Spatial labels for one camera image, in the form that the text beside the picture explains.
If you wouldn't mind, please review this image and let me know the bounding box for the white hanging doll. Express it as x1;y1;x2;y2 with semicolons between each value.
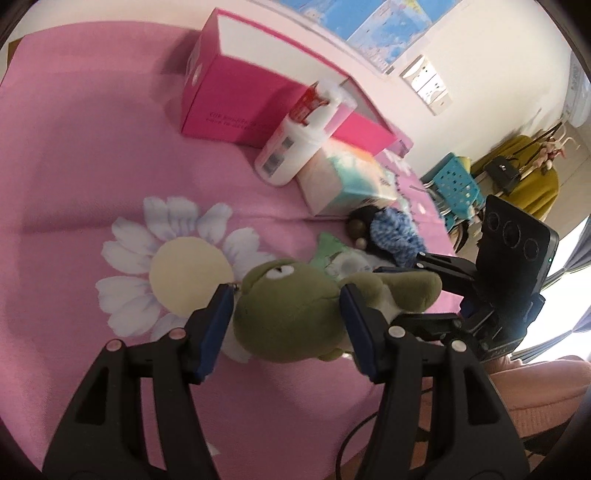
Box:
536;134;578;171

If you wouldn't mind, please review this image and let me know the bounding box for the blue gingham scrunchie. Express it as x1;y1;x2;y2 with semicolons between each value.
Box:
368;209;428;266

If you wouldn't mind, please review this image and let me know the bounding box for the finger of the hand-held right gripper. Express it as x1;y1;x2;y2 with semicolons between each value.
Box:
397;313;465;344
372;251;478;296

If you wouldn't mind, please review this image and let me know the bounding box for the white wall socket with switches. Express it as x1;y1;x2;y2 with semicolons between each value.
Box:
416;76;452;116

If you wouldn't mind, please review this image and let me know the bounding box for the yellow hanging garment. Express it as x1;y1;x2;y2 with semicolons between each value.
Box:
471;134;560;222

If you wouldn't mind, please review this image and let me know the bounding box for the green white packet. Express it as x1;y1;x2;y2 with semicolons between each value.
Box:
308;233;384;280

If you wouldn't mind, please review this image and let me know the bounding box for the pink cardboard box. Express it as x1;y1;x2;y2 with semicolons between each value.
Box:
180;8;407;158

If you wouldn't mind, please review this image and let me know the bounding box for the black handbag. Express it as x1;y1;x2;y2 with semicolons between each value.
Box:
485;154;525;197

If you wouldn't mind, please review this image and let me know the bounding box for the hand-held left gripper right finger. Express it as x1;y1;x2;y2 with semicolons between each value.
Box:
339;283;532;480

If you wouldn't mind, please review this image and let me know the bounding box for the blue plastic basket rack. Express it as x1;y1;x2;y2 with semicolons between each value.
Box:
420;152;485;232

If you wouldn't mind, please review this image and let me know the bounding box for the pastel tissue pack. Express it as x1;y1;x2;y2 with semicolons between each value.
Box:
298;141;402;217

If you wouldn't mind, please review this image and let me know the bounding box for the person's right forearm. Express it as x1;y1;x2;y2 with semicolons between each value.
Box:
489;355;591;439

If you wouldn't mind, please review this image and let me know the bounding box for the colourful wall map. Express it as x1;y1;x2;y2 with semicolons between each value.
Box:
281;0;455;75

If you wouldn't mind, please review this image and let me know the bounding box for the white pump lotion bottle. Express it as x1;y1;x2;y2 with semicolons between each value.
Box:
255;79;356;186

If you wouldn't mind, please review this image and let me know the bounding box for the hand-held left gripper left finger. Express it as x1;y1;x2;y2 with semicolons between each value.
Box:
41;284;236;480

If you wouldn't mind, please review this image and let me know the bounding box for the black beaded hair tie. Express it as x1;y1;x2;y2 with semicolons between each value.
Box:
347;206;384;252

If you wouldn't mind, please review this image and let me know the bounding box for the green plush toy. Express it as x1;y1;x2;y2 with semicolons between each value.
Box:
231;258;443;365

